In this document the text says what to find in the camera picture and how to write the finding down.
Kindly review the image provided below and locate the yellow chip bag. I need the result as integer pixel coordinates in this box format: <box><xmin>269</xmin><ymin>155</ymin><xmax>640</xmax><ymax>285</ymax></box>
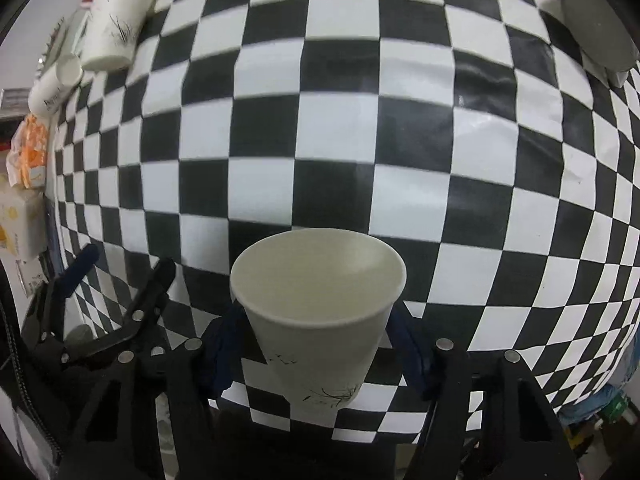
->
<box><xmin>1</xmin><ymin>185</ymin><xmax>48</xmax><ymax>261</ymax></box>

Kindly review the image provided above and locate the grey mug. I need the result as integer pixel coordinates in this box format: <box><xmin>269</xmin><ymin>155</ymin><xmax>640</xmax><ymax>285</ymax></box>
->
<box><xmin>560</xmin><ymin>0</ymin><xmax>639</xmax><ymax>88</ymax></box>

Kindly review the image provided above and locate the small white paper cup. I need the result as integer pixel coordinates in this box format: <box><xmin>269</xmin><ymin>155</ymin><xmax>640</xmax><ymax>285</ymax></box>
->
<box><xmin>28</xmin><ymin>54</ymin><xmax>84</xmax><ymax>119</ymax></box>

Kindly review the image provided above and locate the orange snack packet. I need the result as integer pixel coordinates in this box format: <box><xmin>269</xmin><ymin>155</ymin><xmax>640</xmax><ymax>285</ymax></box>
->
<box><xmin>6</xmin><ymin>114</ymin><xmax>49</xmax><ymax>190</ymax></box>

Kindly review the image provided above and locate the white patterned paper cup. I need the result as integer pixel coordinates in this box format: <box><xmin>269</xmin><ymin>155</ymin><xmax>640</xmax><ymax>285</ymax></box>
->
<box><xmin>80</xmin><ymin>0</ymin><xmax>155</xmax><ymax>73</ymax></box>

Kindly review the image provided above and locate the checkered tablecloth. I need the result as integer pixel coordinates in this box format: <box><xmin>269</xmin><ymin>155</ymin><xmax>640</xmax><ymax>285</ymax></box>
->
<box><xmin>54</xmin><ymin>0</ymin><xmax>639</xmax><ymax>408</ymax></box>

